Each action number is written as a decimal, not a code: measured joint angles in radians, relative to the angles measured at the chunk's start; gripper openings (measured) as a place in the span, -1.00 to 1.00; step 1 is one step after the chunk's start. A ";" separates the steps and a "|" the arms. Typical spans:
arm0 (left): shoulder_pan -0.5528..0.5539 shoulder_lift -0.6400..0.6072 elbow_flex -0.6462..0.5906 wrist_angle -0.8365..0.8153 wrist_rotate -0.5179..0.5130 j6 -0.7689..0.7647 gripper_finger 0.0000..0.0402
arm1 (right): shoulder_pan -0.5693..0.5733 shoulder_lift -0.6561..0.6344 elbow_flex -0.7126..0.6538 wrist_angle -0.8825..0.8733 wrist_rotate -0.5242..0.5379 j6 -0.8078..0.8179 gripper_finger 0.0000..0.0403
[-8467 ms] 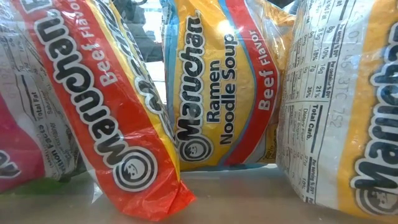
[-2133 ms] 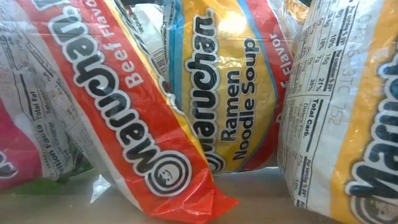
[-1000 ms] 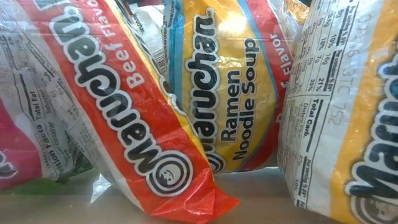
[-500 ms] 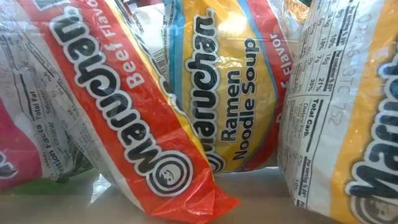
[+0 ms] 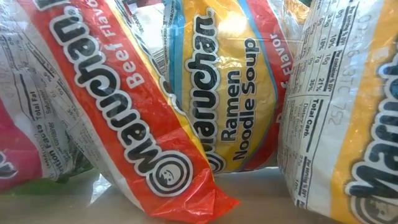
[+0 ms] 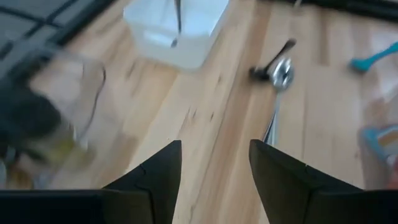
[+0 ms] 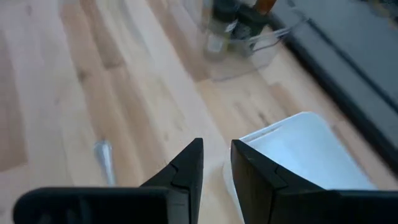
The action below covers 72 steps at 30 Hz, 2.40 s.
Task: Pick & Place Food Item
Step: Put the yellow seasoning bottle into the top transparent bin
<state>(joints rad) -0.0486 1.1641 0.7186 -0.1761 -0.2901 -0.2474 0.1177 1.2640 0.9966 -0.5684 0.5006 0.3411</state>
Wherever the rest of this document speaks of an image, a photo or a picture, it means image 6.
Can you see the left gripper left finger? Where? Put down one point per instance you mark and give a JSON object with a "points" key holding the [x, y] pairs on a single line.
{"points": [[161, 174]]}

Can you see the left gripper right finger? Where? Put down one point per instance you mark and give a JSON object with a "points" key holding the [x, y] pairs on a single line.
{"points": [[273, 180]]}

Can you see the black-lidded spice bottle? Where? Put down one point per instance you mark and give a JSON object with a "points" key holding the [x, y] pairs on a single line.
{"points": [[59, 152]]}

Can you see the silver metal utensil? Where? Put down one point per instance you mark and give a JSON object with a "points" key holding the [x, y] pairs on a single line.
{"points": [[281, 74]]}

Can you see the dark metal spoon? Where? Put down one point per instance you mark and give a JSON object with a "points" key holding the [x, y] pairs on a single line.
{"points": [[259, 74], [178, 18]]}

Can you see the blue beef ramen packet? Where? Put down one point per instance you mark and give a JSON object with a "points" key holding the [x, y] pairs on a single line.
{"points": [[382, 140]]}

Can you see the clear plastic bin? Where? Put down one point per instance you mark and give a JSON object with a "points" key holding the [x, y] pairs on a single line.
{"points": [[373, 112], [87, 93]]}

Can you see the teal plastic spoon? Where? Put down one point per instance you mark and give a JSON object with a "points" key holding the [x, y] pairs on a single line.
{"points": [[363, 63]]}

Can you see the white plastic tray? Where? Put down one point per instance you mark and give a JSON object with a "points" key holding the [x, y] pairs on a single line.
{"points": [[199, 18]]}

